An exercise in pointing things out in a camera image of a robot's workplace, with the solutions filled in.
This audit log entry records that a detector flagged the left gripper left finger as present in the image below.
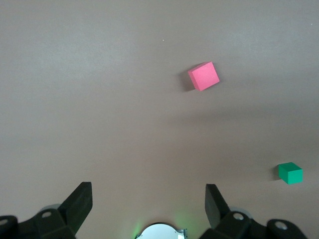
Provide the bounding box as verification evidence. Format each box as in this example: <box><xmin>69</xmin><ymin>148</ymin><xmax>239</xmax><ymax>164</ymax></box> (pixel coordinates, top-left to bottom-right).
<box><xmin>0</xmin><ymin>181</ymin><xmax>93</xmax><ymax>239</ymax></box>

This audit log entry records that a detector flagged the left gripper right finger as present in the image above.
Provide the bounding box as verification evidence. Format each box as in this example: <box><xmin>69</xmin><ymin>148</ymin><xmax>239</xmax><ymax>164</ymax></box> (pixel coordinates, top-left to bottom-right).
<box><xmin>199</xmin><ymin>183</ymin><xmax>307</xmax><ymax>239</ymax></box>

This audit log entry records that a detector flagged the green foam cube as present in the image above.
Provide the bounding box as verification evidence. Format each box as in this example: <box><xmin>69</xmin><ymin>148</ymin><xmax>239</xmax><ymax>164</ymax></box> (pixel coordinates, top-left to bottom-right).
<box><xmin>278</xmin><ymin>162</ymin><xmax>304</xmax><ymax>185</ymax></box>

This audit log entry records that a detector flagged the brown table mat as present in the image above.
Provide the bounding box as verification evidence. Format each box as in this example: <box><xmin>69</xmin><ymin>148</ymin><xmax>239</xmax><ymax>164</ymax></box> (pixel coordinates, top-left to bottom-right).
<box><xmin>0</xmin><ymin>0</ymin><xmax>319</xmax><ymax>239</ymax></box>

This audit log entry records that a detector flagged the pink foam cube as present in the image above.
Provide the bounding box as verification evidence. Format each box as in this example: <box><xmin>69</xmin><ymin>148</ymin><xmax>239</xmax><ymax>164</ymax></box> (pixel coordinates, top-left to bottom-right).
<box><xmin>187</xmin><ymin>61</ymin><xmax>220</xmax><ymax>92</ymax></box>

